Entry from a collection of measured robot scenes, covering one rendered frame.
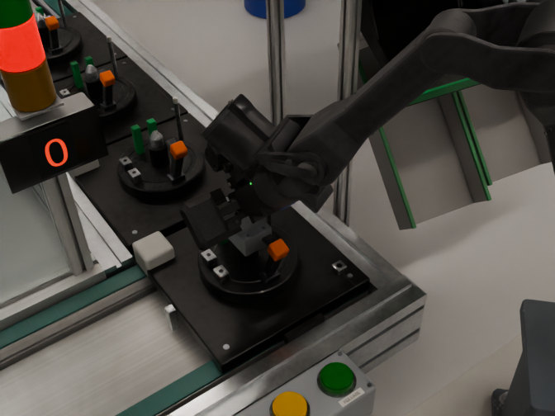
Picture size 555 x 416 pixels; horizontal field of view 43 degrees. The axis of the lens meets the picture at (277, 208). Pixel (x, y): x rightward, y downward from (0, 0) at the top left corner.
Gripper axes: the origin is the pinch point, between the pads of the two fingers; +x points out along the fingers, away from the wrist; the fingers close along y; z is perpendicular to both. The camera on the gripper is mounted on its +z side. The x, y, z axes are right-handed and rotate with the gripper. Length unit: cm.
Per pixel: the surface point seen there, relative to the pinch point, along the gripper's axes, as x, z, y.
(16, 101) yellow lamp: -7.5, 20.6, 20.9
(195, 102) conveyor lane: 35.7, 21.7, -15.7
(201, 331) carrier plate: 4.1, -12.1, 11.4
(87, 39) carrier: 57, 47, -10
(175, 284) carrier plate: 10.0, -5.5, 10.0
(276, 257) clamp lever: -4.6, -7.9, 1.0
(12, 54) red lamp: -12.4, 23.8, 19.9
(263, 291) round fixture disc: 2.1, -11.4, 2.1
